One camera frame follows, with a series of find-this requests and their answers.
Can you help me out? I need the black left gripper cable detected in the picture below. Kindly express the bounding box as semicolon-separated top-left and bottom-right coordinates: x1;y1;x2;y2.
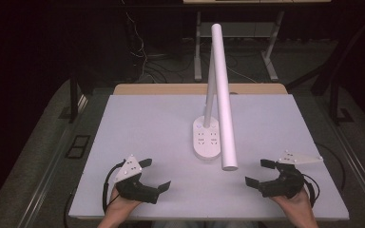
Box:
102;161;126;214

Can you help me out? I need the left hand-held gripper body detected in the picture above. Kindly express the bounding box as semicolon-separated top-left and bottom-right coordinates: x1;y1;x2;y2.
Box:
113;154;160;205

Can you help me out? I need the white floor cable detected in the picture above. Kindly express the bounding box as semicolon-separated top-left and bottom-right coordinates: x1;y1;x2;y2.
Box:
120;0;169;84

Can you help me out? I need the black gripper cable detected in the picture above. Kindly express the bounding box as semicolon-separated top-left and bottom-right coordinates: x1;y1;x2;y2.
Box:
102;161;126;214
301;173;321;209

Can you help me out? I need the grey metal desk frame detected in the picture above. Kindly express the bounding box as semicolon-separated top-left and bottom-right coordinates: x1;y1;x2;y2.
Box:
193;9;285;83

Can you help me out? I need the black floor frame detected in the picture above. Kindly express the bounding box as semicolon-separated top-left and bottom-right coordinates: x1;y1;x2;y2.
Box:
65;134;91;160

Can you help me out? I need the white table cover board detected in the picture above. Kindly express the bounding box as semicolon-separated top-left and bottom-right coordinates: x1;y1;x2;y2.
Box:
68;93;351;221

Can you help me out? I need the black metal stand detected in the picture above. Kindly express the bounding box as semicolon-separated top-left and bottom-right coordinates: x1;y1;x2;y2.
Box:
328;75;355;125
68;74;81;124

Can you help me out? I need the white desk lamp socket base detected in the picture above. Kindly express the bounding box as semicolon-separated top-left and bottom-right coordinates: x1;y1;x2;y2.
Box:
192;23;239;172

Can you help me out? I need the person's right hand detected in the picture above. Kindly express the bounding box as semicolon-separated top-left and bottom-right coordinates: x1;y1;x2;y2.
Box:
269;186;312;220

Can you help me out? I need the black cable beside table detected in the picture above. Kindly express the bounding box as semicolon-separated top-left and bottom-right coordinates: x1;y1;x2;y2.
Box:
316;142;347;192

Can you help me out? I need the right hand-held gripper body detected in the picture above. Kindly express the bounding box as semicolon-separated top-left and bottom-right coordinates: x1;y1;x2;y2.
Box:
258;150;324;200

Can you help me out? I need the person's left hand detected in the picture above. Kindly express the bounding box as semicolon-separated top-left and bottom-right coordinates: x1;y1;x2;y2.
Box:
106;186;144;223

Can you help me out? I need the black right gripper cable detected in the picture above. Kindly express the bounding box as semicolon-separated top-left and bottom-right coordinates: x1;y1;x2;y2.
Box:
301;173;321;209

